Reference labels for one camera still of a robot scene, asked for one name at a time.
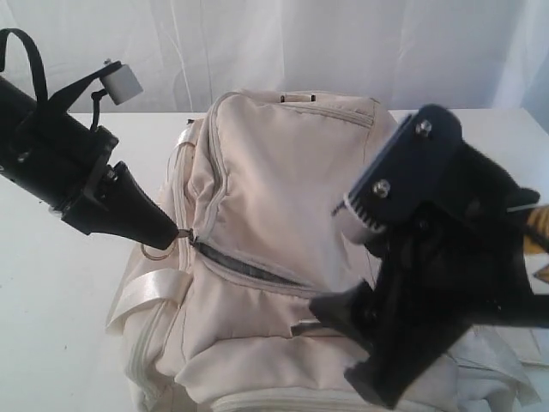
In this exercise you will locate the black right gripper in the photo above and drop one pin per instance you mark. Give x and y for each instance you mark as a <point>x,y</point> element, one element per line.
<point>457,262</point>

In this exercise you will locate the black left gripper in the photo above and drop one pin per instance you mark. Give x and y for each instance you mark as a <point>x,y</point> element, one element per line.
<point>106,199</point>

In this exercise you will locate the beige fabric duffel bag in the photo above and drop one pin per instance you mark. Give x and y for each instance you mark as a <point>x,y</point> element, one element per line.
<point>209,328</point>

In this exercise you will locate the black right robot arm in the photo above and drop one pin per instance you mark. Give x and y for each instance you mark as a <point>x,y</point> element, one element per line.
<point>536,240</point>

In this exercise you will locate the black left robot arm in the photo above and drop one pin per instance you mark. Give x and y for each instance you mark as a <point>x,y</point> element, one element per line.
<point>65,164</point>

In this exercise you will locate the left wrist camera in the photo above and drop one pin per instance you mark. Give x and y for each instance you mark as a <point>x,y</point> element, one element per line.
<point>119,82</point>

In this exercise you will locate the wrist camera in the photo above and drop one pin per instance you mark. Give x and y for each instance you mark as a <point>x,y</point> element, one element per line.
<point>403,175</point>
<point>119,82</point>

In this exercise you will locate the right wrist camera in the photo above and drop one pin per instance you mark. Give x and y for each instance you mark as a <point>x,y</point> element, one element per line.
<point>403,175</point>

